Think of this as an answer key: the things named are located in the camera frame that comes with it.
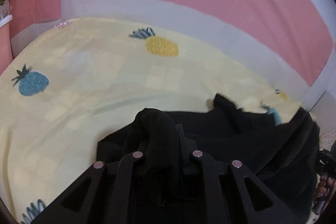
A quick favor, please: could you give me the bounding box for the large black garment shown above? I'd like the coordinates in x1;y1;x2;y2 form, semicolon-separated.
96;94;319;223

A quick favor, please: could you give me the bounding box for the person's right hand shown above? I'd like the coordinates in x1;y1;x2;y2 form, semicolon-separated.
316;174;335;201

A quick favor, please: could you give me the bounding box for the yellow pineapple print bedsheet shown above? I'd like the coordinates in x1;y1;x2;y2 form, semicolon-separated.
1;18;300;222

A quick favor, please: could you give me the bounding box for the pineapple print hanging cloth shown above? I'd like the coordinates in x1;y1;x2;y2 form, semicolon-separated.
0;0;13;27

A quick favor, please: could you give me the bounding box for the white bed frame board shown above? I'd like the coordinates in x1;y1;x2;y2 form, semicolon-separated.
11;0;335;110

